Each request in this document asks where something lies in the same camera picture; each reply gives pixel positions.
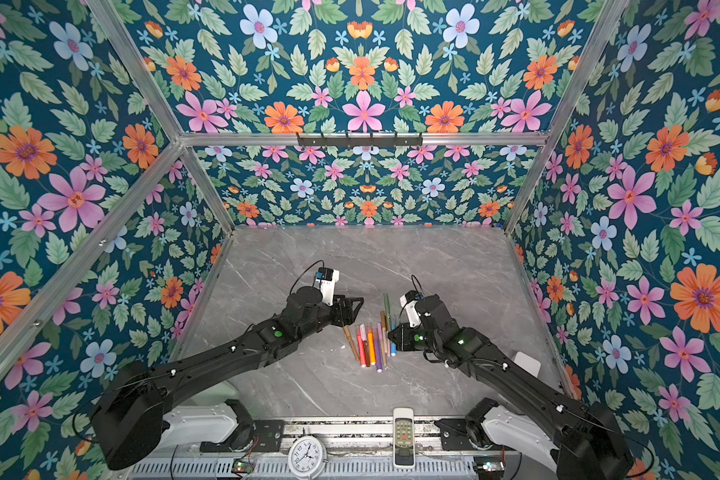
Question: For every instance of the purple highlighter pen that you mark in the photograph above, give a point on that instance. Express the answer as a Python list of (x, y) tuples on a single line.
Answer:
[(379, 354)]

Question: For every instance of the pink highlighter pen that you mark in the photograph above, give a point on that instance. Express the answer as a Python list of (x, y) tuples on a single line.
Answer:
[(361, 349)]

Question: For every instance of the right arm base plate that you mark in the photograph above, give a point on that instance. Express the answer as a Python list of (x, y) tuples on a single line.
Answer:
[(456, 435)]

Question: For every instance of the blue highlighter pen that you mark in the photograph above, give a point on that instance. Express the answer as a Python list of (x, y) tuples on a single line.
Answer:
[(393, 348)]

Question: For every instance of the white analog clock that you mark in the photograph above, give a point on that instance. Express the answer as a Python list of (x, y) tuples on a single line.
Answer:
[(307, 457)]

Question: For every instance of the tan brown pen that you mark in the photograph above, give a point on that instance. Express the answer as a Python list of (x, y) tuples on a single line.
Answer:
[(351, 342)]

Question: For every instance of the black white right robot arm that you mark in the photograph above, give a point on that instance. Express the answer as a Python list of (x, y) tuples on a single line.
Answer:
[(573, 440)]

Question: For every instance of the white remote control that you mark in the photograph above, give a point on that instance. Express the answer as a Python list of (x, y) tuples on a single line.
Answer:
[(403, 438)]

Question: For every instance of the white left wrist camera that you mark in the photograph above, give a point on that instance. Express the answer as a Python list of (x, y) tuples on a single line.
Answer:
[(326, 280)]

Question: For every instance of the orange highlighter pen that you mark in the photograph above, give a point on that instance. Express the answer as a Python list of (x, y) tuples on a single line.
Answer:
[(371, 348)]

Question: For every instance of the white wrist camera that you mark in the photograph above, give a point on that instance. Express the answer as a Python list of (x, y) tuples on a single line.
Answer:
[(408, 303), (326, 280)]

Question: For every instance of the beige capybara pen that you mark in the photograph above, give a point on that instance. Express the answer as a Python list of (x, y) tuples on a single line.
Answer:
[(383, 339)]

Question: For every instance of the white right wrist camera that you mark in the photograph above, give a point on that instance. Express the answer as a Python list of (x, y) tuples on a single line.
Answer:
[(408, 303)]

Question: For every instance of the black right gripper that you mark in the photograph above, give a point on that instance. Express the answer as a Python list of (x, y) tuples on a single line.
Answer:
[(402, 341)]

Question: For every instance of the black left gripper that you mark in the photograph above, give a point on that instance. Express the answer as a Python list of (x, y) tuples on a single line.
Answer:
[(351, 313)]

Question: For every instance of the green fountain pen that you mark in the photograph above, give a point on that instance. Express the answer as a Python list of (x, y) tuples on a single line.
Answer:
[(387, 309)]

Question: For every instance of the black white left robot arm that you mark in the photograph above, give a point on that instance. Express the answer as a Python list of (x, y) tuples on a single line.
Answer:
[(128, 419)]

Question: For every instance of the black hook rail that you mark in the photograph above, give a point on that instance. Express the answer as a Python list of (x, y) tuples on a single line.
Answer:
[(347, 140)]

